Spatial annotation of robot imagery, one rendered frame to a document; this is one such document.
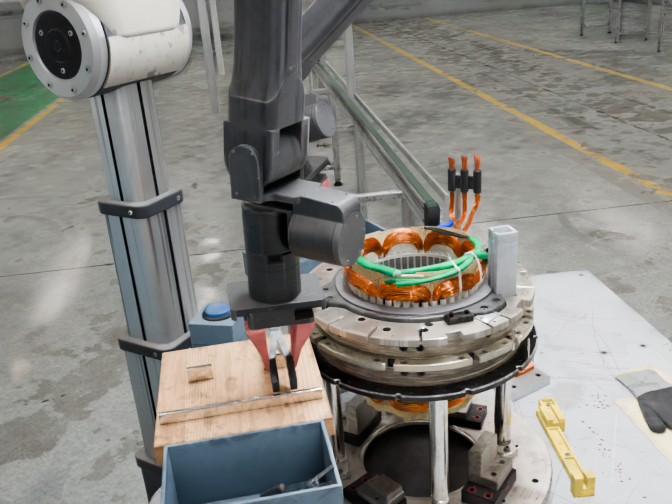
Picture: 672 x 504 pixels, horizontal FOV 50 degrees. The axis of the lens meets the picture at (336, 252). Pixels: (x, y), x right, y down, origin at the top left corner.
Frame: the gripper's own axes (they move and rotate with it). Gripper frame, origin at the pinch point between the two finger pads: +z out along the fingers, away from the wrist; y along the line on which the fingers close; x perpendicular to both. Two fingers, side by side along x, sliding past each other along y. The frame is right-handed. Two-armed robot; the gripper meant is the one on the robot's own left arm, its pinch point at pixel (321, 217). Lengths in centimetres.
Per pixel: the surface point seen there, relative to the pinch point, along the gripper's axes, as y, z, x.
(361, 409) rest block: -20.2, 20.7, -15.3
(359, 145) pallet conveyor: 156, 102, 191
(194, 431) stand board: -44, -10, -29
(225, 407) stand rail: -40, -10, -29
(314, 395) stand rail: -32.7, -5.4, -34.4
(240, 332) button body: -25.3, 1.1, -4.9
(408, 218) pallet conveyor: 88, 84, 92
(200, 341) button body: -30.1, -1.0, -2.0
